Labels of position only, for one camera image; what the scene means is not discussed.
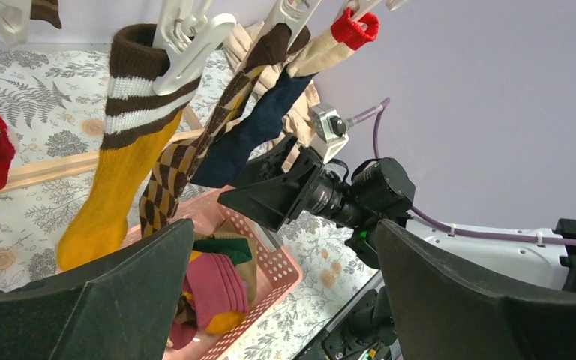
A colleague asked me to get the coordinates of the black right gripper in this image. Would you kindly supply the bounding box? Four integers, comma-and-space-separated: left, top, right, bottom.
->
218, 136, 363, 231

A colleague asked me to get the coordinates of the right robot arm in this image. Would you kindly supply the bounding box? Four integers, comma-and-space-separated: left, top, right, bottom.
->
204, 136, 576, 293

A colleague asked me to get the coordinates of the pink plastic basket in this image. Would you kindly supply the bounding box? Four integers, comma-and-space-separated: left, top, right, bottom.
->
163, 190, 303, 360

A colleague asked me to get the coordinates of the dark argyle sock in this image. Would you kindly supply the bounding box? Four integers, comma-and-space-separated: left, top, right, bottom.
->
139, 23, 311, 238

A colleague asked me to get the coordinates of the beige crumpled cloth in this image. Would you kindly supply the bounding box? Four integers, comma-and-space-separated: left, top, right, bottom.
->
223, 21, 321, 158

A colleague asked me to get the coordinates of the wooden hanger stand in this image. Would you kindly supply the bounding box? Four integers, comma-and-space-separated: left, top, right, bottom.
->
0, 104, 207, 201

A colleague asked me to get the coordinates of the white plastic sock hanger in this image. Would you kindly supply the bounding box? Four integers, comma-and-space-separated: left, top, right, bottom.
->
0, 0, 413, 96

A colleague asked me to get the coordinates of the brown striped sock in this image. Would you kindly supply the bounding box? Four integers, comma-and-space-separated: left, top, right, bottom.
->
30, 0, 62, 29

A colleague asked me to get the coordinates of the mustard brown cuffed sock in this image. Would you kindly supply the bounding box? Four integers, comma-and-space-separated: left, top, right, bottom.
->
55, 23, 202, 271

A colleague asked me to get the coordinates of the green sock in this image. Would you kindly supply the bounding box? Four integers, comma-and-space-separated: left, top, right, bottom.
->
193, 238, 253, 266

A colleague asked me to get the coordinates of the navy bear sock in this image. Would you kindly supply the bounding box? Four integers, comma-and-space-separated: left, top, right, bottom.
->
190, 8, 380, 188

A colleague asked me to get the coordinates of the brown argyle sock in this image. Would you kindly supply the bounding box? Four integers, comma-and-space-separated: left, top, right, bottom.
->
173, 293, 197, 324

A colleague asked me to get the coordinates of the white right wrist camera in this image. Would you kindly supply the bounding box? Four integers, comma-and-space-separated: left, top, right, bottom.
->
309, 103, 350, 164

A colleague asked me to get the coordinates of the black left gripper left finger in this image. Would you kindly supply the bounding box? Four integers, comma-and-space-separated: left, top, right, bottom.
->
0, 219, 194, 359

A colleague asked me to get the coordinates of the floral table mat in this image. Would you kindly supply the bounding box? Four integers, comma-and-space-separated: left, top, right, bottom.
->
0, 50, 373, 359

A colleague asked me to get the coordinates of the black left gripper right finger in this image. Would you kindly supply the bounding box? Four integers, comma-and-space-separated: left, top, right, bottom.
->
374, 220, 576, 359

